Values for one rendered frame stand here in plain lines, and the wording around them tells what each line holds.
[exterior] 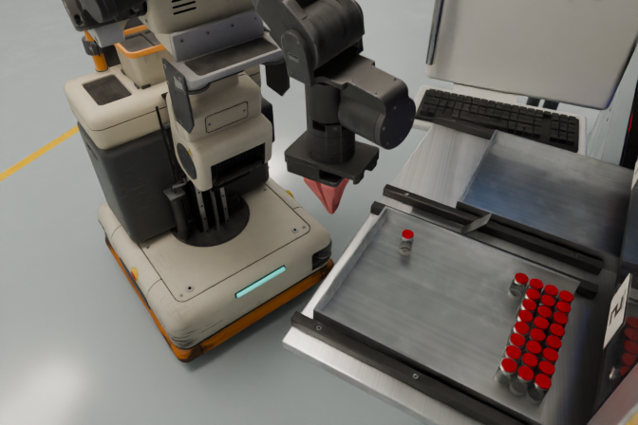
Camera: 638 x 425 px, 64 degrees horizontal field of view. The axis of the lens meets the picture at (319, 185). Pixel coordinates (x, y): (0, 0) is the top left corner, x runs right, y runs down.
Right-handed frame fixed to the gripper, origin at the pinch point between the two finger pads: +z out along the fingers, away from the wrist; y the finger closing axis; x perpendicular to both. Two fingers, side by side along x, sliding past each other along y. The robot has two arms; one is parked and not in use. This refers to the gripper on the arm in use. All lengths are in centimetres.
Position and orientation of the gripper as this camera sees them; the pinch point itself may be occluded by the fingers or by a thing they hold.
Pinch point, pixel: (332, 206)
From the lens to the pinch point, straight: 68.1
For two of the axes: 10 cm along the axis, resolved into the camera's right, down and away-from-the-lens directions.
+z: 0.3, 7.7, 6.3
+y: 8.6, 3.0, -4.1
